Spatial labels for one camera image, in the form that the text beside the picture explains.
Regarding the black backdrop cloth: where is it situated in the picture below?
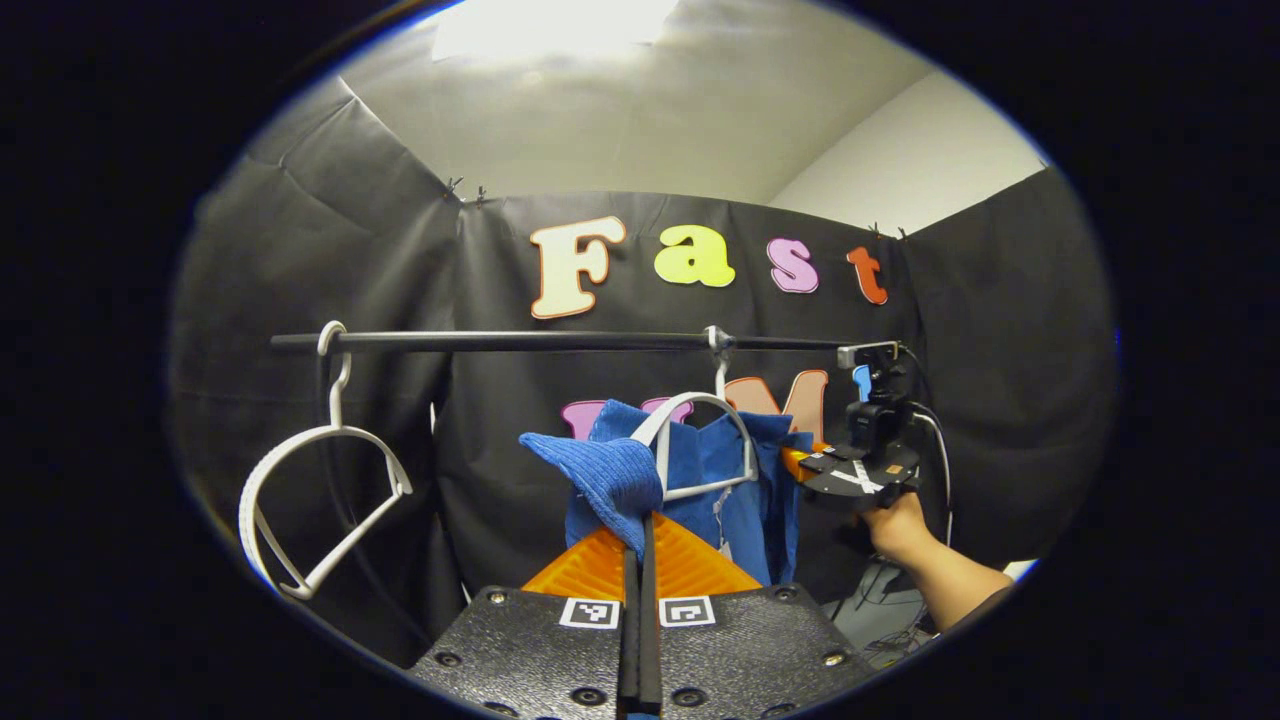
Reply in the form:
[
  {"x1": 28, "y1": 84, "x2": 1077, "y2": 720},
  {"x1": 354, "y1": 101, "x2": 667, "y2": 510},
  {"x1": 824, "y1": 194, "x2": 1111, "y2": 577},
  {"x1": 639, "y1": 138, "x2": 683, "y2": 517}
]
[{"x1": 165, "y1": 75, "x2": 1119, "y2": 666}]

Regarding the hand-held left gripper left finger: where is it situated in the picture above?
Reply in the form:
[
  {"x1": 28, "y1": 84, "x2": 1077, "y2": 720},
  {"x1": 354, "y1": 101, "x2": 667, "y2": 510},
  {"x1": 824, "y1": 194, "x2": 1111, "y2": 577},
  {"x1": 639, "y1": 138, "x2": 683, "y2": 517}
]
[{"x1": 408, "y1": 525, "x2": 641, "y2": 720}]

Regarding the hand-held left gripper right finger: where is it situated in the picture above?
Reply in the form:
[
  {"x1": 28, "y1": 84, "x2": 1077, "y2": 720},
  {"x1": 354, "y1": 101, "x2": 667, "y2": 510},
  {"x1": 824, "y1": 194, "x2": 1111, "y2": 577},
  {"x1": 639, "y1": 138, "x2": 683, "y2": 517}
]
[{"x1": 640, "y1": 512, "x2": 881, "y2": 720}]

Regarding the black clothes rack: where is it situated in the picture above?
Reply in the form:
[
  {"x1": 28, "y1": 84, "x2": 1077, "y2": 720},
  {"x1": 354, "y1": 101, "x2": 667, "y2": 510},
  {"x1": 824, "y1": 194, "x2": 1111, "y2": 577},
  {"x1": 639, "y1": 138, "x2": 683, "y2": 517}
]
[{"x1": 270, "y1": 328, "x2": 901, "y2": 641}]

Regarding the blue shirt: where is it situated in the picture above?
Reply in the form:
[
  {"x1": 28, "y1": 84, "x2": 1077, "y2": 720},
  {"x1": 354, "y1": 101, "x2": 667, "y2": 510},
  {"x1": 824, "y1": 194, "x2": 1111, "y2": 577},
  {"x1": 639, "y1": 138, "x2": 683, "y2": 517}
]
[{"x1": 518, "y1": 398, "x2": 816, "y2": 586}]

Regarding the white clothes hanger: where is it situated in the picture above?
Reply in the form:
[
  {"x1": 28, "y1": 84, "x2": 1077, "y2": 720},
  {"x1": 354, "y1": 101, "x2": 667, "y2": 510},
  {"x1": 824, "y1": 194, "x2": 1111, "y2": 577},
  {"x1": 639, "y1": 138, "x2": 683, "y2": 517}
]
[
  {"x1": 628, "y1": 325, "x2": 761, "y2": 503},
  {"x1": 238, "y1": 320, "x2": 414, "y2": 601}
]

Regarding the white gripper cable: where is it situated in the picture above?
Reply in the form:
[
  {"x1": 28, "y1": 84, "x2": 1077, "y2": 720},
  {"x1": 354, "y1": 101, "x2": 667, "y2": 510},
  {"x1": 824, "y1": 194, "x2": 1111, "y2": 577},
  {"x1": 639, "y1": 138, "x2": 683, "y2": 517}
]
[{"x1": 912, "y1": 408, "x2": 953, "y2": 546}]

